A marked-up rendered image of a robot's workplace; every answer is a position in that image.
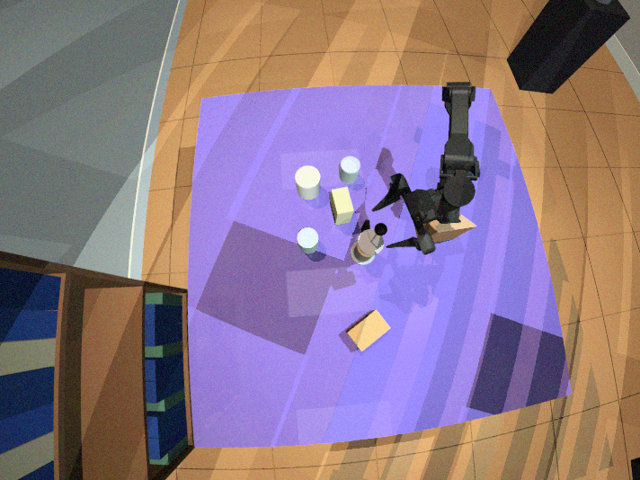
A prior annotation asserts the coffee press plunger with black knob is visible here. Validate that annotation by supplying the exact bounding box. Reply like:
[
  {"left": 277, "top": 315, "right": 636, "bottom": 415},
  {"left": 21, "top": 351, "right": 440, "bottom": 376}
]
[{"left": 351, "top": 219, "right": 387, "bottom": 265}]

